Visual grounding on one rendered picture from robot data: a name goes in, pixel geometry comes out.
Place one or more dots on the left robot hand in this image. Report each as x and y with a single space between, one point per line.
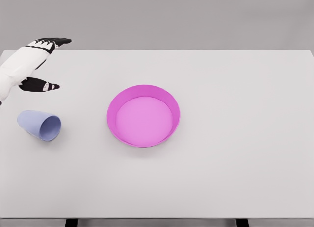
27 59

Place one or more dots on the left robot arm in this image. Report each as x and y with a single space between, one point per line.
3 88

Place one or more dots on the lavender plastic cup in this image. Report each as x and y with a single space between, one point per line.
34 124

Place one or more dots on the pink round plate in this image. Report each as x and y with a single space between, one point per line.
143 119

